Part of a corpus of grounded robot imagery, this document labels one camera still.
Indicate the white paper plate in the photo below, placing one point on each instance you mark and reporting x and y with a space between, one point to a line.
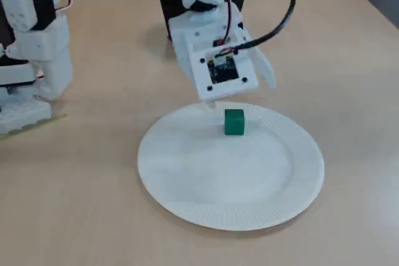
230 178

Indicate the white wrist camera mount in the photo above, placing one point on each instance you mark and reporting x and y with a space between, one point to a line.
223 69

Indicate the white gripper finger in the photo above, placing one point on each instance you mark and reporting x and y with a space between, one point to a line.
208 104
265 66

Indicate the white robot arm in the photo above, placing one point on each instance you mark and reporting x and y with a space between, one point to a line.
46 45

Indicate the green cube block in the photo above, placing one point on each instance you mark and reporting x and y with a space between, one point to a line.
234 122

